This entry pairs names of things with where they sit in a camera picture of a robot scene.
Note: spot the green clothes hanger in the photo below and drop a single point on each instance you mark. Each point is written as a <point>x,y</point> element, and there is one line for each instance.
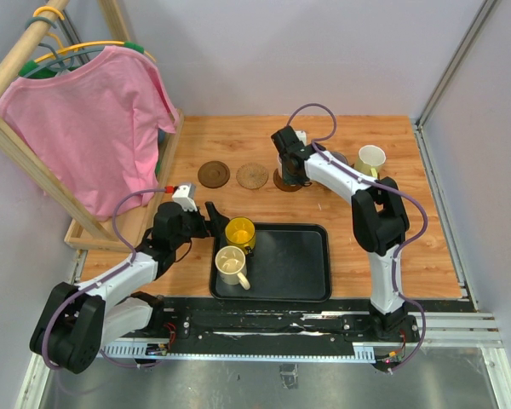
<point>64,57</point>

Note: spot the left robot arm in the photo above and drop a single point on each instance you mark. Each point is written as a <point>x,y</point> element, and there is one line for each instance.
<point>78,320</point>

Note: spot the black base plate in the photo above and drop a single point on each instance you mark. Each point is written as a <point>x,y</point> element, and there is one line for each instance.
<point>194,319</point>

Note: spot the pink t-shirt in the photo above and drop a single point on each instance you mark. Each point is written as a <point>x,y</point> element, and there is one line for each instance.
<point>96,128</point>

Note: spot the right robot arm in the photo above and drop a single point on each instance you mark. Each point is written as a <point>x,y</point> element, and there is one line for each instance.
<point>379,226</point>

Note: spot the grey clothes hanger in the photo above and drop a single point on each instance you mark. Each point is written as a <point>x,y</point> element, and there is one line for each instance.
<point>69,33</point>

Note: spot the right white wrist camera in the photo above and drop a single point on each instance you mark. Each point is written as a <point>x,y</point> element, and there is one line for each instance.
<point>287,140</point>

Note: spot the aluminium frame rail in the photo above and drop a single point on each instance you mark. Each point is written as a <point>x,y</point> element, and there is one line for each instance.
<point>461,328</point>

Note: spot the pink mug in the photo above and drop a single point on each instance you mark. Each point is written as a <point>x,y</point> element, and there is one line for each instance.
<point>279,166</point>

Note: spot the purple mug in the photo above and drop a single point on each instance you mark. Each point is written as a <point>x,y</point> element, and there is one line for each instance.
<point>340,157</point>

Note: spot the pale green octagonal mug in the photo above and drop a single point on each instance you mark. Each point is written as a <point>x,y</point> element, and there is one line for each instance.
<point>370,161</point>

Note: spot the aluminium corner post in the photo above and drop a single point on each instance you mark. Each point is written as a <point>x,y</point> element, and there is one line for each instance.
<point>476,26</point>

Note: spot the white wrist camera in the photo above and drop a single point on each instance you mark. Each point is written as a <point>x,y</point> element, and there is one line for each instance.
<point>287,140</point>
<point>184,196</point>

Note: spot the black plastic tray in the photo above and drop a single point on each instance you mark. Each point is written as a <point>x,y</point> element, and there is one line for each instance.
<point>291,264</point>

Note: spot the white slotted cable duct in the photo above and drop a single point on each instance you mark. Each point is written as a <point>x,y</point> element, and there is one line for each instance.
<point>316,351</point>

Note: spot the cream yellow mug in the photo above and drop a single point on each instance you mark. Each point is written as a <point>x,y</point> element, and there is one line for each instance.
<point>231,265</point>

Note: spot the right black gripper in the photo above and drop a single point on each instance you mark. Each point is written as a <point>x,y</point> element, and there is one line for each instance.
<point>290,180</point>

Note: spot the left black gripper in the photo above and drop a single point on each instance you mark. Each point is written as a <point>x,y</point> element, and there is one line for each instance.
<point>216,223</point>

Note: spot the brown wooden coaster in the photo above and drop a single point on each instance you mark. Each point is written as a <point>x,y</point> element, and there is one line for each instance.
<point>281,185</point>
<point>213,174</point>

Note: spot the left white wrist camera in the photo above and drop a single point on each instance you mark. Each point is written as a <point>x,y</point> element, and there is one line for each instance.
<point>184,196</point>

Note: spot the yellow glass mug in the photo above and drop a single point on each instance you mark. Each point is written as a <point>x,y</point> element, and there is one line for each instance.
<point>241,232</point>

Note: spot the wooden clothes rack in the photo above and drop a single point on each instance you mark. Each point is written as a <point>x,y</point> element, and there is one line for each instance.
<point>119,231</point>

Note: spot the yellow clothes hanger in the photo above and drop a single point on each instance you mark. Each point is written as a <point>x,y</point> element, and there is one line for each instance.
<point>113,15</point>

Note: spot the woven rattan coaster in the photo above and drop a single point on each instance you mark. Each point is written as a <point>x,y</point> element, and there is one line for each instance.
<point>252,176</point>

